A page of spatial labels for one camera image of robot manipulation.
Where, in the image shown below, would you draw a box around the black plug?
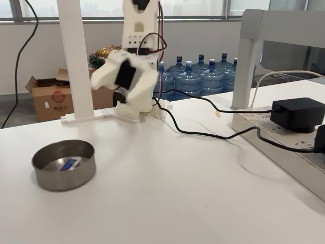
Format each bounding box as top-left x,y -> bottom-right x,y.
314,124 -> 325,153

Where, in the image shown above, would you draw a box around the hanging black cable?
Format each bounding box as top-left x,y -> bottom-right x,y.
1,0 -> 39,129

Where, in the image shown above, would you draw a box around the black adapter cable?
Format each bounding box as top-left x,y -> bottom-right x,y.
152,88 -> 280,113

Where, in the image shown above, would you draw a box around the small white and blue box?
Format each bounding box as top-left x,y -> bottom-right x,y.
60,157 -> 81,172

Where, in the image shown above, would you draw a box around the black curved cable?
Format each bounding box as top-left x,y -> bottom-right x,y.
112,87 -> 127,107

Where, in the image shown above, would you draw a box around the reddish closed cardboard box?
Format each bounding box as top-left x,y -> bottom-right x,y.
88,66 -> 115,109

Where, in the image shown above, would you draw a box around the red black servo wires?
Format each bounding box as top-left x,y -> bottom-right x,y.
137,0 -> 168,101

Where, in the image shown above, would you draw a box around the large white power strip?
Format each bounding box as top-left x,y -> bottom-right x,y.
232,108 -> 325,201

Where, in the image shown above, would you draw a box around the tinsel Christmas wreath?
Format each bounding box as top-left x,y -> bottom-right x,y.
88,45 -> 122,69

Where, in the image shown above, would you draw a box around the black plug cable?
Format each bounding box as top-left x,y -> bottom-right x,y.
152,98 -> 318,154

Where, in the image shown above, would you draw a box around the open brown cardboard box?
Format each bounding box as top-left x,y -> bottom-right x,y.
24,68 -> 75,123

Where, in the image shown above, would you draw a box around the black power adapter brick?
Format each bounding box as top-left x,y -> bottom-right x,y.
270,97 -> 322,133

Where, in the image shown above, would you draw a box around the round metal bowl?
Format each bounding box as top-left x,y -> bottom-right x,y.
31,139 -> 96,192

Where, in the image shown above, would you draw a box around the white cable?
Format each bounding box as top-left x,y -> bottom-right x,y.
248,70 -> 325,109

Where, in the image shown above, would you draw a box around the white desk shelf riser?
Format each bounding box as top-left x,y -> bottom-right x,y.
231,9 -> 325,110

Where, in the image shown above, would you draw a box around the white camera post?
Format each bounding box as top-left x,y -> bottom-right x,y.
56,0 -> 114,125

